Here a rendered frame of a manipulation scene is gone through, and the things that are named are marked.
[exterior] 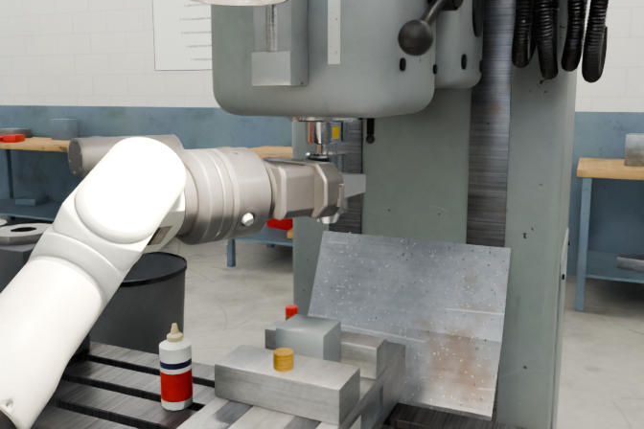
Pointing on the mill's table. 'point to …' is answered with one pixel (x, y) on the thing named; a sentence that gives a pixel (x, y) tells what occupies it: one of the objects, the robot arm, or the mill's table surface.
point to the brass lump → (283, 359)
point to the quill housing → (337, 40)
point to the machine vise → (379, 399)
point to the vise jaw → (288, 384)
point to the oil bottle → (175, 371)
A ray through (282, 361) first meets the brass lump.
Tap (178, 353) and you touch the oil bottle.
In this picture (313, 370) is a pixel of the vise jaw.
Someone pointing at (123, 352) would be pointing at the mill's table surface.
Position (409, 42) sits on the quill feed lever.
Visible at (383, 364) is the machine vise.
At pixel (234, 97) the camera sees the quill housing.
